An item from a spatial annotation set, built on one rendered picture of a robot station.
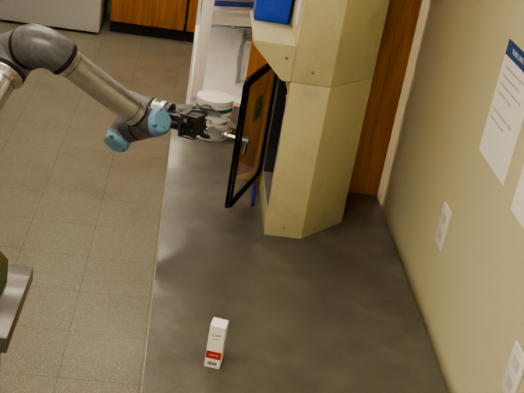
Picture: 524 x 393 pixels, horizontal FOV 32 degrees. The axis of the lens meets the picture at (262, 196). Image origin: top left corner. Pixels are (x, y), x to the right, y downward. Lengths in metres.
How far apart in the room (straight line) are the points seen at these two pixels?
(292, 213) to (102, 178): 2.56
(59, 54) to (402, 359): 1.15
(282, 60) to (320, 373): 0.85
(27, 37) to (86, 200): 2.48
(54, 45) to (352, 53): 0.79
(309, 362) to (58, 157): 3.33
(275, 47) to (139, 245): 2.17
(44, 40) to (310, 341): 1.01
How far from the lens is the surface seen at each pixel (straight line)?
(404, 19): 2.88
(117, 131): 2.67
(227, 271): 2.46
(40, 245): 4.40
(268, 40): 2.48
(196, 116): 2.64
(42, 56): 2.42
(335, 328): 2.31
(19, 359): 3.65
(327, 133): 2.58
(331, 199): 2.73
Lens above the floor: 2.17
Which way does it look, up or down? 25 degrees down
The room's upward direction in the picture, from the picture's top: 10 degrees clockwise
